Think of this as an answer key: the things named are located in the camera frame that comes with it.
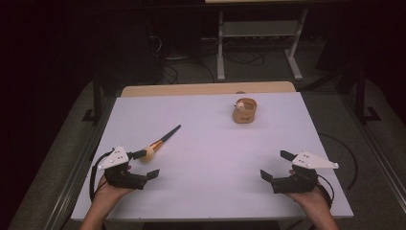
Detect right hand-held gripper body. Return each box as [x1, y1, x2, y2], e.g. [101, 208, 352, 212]
[271, 150, 340, 195]

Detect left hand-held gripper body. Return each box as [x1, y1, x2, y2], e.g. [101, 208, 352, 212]
[97, 146, 149, 191]

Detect makeup brush with black handle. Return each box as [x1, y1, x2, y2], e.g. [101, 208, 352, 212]
[140, 124, 182, 163]

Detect wooden cup with small figure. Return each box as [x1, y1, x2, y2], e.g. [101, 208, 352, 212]
[232, 97, 258, 125]

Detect person's left hand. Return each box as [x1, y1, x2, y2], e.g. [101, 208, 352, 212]
[92, 164, 136, 209]

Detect person's right hand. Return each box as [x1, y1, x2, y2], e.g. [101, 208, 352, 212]
[284, 169, 333, 214]

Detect black metal stand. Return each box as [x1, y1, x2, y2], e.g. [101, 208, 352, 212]
[354, 65, 382, 125]
[81, 68, 103, 126]

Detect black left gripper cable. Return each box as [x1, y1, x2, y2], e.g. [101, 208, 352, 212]
[88, 149, 115, 203]

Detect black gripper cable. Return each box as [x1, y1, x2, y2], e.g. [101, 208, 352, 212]
[316, 173, 336, 210]
[88, 149, 115, 203]

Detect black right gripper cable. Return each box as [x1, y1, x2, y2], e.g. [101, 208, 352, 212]
[316, 173, 336, 210]

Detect black cable on floor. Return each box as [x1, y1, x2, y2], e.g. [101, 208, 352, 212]
[318, 132, 359, 192]

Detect tangle of dark floor cables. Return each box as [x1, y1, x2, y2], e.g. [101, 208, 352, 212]
[161, 47, 267, 84]

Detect white metal table frame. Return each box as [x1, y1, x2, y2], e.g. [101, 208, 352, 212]
[215, 9, 309, 82]

